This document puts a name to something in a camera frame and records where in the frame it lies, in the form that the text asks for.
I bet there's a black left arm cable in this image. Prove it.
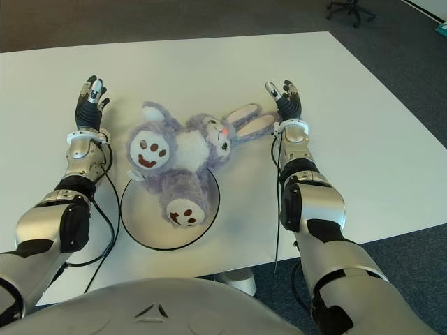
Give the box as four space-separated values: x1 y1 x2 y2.
64 142 123 294

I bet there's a white table base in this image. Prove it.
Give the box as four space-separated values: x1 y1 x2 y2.
207 268 258 297

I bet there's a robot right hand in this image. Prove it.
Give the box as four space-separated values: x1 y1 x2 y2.
264 79 303 123

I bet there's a black office chair base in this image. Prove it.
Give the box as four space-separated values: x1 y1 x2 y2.
325 0 377 29

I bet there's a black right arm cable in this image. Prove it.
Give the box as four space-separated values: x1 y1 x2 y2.
270 134 284 276

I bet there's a white plate black rim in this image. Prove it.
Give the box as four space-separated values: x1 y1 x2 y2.
119 167 221 251

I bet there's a silver robot torso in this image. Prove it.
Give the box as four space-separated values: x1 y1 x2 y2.
0 277 305 335

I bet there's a purple plush rabbit doll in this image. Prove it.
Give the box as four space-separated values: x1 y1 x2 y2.
125 100 283 230

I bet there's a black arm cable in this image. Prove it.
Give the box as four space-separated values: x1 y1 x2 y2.
270 134 284 276
64 142 123 294

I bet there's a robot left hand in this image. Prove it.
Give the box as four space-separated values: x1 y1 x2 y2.
75 74 112 133

